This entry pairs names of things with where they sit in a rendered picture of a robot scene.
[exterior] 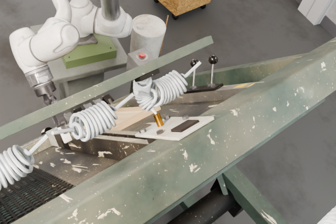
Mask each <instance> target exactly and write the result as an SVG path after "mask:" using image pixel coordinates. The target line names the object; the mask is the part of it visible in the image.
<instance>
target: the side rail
mask: <svg viewBox="0 0 336 224"><path fill-rule="evenodd" d="M306 54H307V53H302V54H296V55H291V56H285V57H280V58H274V59H269V60H263V61H257V62H252V63H246V64H241V65H235V66H230V67H224V68H218V69H214V72H213V84H223V86H228V85H236V84H245V83H254V82H259V81H260V80H262V79H264V78H266V77H267V76H269V75H271V74H273V73H274V72H276V71H278V70H279V69H281V68H283V67H285V66H286V65H288V64H290V63H292V62H293V61H295V60H297V59H299V58H300V57H302V56H304V55H306ZM184 79H185V81H186V82H187V84H188V85H187V86H185V84H184V83H183V84H184V86H185V87H186V89H187V90H188V89H189V88H190V87H191V86H192V83H193V73H191V74H189V75H188V76H187V77H186V78H184ZM210 83H211V70H207V71H202V72H196V73H195V83H194V86H196V87H199V86H207V85H208V84H210Z"/></svg>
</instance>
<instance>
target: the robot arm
mask: <svg viewBox="0 0 336 224"><path fill-rule="evenodd" d="M52 2H53V4H54V6H55V8H56V15H55V17H51V18H49V19H47V20H46V22H45V23H44V25H43V26H42V27H41V28H40V30H39V31H38V33H37V34H36V33H35V32H34V31H33V30H31V29H30V28H29V27H23V28H20V29H18V30H16V31H14V32H13V33H11V34H10V36H9V41H10V46H11V50H12V53H13V55H14V58H15V60H16V62H17V64H18V66H19V67H20V68H21V69H22V71H23V72H24V74H25V77H26V79H27V81H28V83H29V85H30V87H35V88H34V92H35V94H36V96H37V97H41V96H43V99H44V101H43V102H44V103H43V104H44V106H45V107H47V106H49V105H51V104H53V103H56V102H58V101H59V100H58V99H57V98H56V97H55V96H54V95H53V93H52V92H54V91H55V90H56V87H55V84H54V82H53V81H51V80H52V79H53V78H54V77H53V75H52V73H51V70H50V67H49V66H48V63H47V62H49V61H54V60H57V59H59V58H62V57H64V56H66V55H67V54H69V53H71V52H72V51H73V50H74V49H75V48H76V47H77V46H83V45H90V44H97V43H98V40H97V39H96V38H95V36H94V33H95V34H99V35H102V36H106V37H112V38H125V37H127V36H129V35H130V34H131V31H132V27H133V22H134V21H133V19H132V17H131V16H130V15H129V14H128V13H125V11H124V10H123V9H122V7H120V0H100V2H101V8H98V7H97V6H95V5H93V3H92V2H91V1H90V0H71V1H70V2H69V0H52ZM51 119H52V121H53V122H54V125H56V127H57V128H58V130H62V129H67V126H66V124H65V123H66V120H65V117H64V115H63V112H61V113H59V114H57V115H54V116H52V117H51ZM60 135H61V137H62V140H63V142H64V143H65V144H66V143H68V142H70V141H72V138H71V135H70V133H69V132H67V133H61V134H60Z"/></svg>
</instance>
